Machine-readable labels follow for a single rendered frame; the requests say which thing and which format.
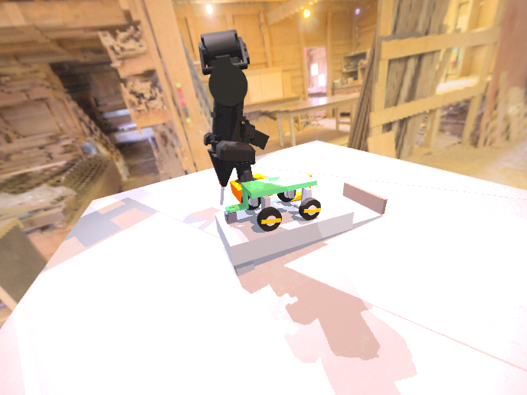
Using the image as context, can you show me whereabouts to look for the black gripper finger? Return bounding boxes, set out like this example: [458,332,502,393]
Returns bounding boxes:
[212,154,239,187]
[208,149,219,181]

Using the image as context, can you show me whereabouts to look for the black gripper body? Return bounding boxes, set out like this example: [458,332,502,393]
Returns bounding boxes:
[203,106,256,162]

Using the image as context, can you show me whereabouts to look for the light grey ramp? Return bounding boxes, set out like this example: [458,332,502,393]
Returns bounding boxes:
[214,182,388,276]

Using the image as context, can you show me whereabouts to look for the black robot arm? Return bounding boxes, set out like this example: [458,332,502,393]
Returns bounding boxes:
[198,30,269,184]

